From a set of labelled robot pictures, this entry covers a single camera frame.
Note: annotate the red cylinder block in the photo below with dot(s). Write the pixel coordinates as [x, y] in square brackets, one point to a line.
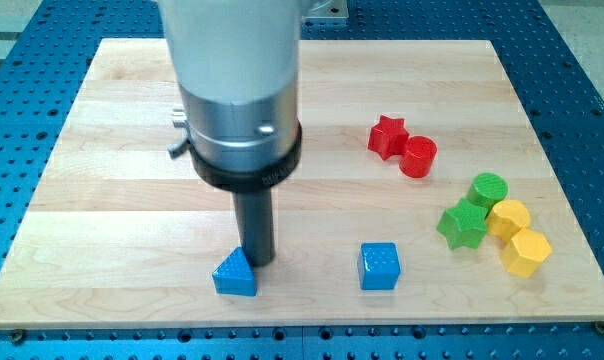
[420, 152]

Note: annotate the yellow hexagon block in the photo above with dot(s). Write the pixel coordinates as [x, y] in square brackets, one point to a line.
[525, 252]

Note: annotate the blue cube block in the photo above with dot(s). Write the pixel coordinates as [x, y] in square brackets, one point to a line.
[378, 266]

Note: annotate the green star block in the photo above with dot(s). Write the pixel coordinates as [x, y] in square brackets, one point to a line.
[463, 225]

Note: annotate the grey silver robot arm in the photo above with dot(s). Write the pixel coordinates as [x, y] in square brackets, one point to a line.
[236, 64]

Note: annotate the red star block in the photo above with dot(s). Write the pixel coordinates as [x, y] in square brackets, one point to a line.
[388, 137]

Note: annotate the black collar pusher mount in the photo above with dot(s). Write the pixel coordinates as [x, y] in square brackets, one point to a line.
[251, 181]

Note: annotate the metal base plate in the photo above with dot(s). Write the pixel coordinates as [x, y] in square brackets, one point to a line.
[325, 12]

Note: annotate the green cylinder block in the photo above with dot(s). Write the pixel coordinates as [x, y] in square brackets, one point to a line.
[487, 189]

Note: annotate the yellow cylinder block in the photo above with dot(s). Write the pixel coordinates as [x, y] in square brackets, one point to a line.
[506, 218]

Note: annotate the blue triangle block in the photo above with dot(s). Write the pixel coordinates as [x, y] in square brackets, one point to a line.
[234, 275]

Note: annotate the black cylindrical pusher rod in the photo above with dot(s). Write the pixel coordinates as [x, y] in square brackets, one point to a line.
[254, 216]

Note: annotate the light wooden board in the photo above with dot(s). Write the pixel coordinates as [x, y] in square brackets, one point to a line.
[119, 235]

